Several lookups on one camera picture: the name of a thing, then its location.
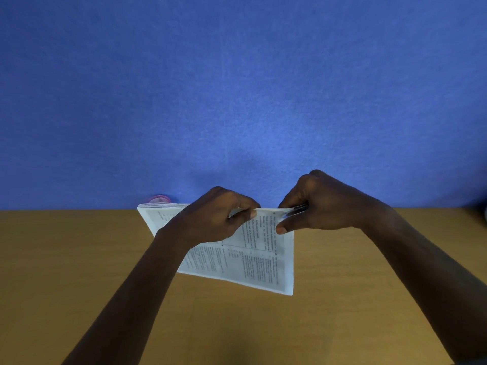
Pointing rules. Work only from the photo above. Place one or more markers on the person's right forearm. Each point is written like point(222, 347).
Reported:
point(426, 277)

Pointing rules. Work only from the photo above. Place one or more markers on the pink round lid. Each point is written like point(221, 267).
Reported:
point(159, 199)

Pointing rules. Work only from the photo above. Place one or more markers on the person's left thumb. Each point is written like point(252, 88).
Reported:
point(245, 218)

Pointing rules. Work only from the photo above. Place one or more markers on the person's right thumb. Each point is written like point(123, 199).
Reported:
point(291, 225)

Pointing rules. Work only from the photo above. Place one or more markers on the person's left forearm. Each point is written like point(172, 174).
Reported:
point(133, 300)

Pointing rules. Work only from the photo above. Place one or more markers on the black pen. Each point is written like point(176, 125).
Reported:
point(298, 209)

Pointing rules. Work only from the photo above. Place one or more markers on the person's left hand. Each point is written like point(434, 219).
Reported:
point(201, 220)

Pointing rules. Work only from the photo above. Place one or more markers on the person's right hand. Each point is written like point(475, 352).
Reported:
point(331, 205)

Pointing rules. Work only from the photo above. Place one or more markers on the white printed paper booklet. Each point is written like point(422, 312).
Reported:
point(258, 258)

